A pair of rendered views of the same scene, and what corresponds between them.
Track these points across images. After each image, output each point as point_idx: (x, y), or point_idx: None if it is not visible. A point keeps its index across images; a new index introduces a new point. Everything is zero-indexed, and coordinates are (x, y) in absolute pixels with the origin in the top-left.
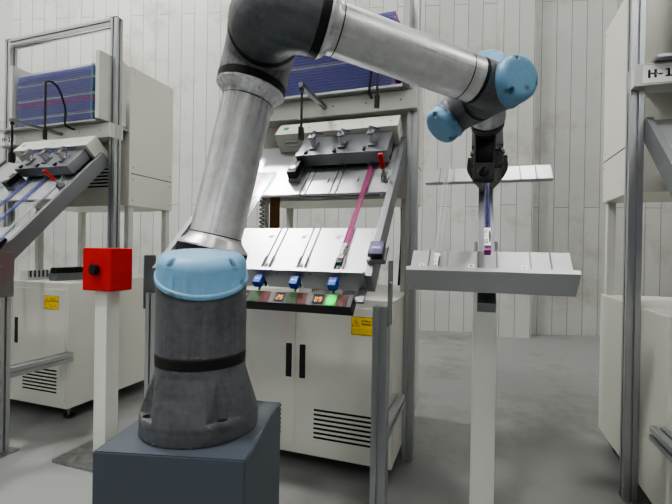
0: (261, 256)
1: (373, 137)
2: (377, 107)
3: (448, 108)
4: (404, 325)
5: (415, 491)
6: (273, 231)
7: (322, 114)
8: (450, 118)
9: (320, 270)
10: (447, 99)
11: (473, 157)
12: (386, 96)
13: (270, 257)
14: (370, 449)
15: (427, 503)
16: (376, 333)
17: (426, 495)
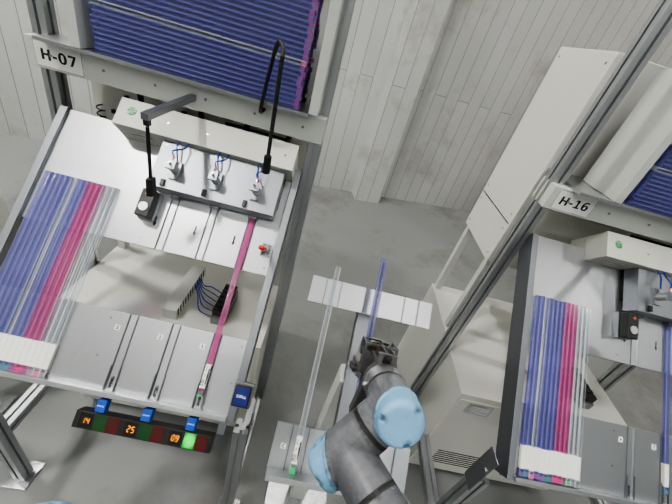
0: (104, 362)
1: (258, 192)
2: (266, 174)
3: (335, 482)
4: (270, 328)
5: (261, 436)
6: (119, 317)
7: (189, 105)
8: (334, 491)
9: (177, 410)
10: (337, 469)
11: (356, 398)
12: (284, 115)
13: (117, 366)
14: (224, 488)
15: (268, 450)
16: (235, 445)
17: (268, 440)
